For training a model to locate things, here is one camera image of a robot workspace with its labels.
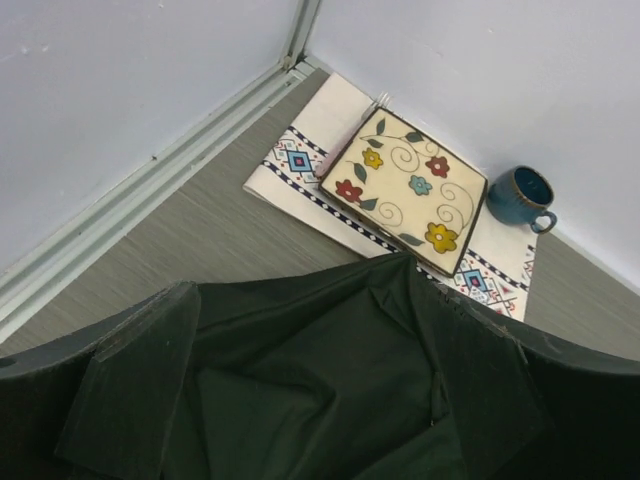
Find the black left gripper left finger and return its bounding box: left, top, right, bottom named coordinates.
left=1, top=282, right=201, bottom=479

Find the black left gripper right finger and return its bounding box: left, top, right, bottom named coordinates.
left=433, top=287, right=639, bottom=479

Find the black fabric backpack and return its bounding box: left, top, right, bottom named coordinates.
left=162, top=255, right=467, bottom=479

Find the white patterned placemat cloth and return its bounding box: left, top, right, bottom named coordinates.
left=244, top=75, right=536, bottom=320

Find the blue ceramic mug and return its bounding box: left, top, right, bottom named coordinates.
left=485, top=166, right=557, bottom=235

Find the square floral ceramic plate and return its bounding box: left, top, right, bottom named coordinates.
left=319, top=107, right=488, bottom=277

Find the clear plastic fork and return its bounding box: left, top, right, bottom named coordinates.
left=361, top=92, right=391, bottom=122

